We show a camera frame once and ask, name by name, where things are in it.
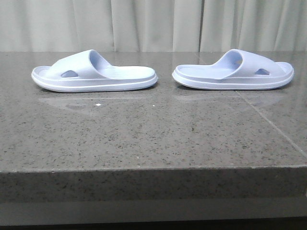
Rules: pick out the white pleated curtain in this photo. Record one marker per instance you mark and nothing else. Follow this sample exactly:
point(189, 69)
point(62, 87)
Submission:
point(153, 25)

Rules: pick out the light blue slipper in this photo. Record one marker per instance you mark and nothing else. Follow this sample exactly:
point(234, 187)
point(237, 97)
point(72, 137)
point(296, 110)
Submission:
point(88, 71)
point(236, 70)

